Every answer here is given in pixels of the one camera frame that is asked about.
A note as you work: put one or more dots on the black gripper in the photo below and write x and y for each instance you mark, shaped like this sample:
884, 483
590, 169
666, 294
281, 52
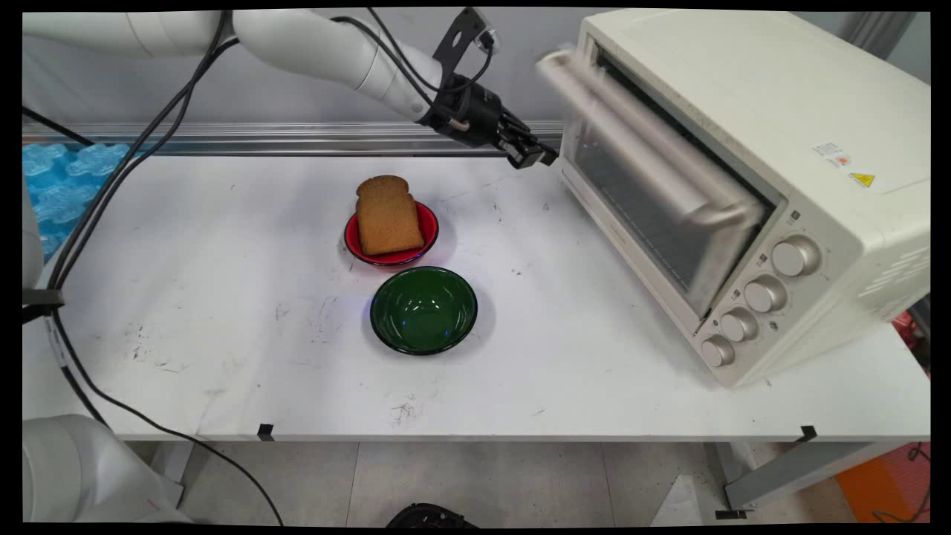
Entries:
475, 111

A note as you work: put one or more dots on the glass toaster oven door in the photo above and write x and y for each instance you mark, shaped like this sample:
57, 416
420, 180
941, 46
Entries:
654, 178

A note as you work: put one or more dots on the brown toast bread slice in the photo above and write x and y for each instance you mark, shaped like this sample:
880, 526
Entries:
388, 219

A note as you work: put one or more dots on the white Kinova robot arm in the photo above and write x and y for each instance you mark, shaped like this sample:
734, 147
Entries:
312, 41

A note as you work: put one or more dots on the red bowl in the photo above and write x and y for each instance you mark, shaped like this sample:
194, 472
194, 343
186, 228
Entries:
430, 225

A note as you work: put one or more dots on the green bowl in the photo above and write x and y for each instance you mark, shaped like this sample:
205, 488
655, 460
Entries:
423, 312

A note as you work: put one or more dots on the cream toaster oven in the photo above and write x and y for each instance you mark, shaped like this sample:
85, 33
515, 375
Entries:
817, 111

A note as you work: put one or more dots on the large cream oven knob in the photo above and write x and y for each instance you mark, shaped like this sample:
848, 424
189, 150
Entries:
795, 256

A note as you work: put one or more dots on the white label sticker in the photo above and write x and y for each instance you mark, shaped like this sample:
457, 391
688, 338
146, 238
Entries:
832, 154

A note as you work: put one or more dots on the yellow warning sticker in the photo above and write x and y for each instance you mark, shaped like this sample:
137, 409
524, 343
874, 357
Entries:
862, 180

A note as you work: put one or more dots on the black round floor object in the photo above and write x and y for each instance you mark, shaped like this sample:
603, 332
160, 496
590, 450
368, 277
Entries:
427, 516

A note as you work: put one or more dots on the black tape piece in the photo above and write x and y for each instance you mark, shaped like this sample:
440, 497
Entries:
808, 434
265, 432

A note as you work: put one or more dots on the grey metal table leg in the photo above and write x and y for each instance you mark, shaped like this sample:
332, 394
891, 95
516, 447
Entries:
802, 468
174, 464

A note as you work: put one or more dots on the blue plastic packing sheet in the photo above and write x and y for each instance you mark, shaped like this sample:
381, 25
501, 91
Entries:
59, 186

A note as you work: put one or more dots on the orange floor mat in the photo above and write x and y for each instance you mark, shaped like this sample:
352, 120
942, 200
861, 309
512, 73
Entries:
884, 487

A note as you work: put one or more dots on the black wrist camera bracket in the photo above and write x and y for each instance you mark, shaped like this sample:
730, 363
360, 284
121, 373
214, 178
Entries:
457, 41

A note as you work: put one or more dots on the aluminium rail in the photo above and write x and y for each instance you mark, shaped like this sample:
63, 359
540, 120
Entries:
297, 137

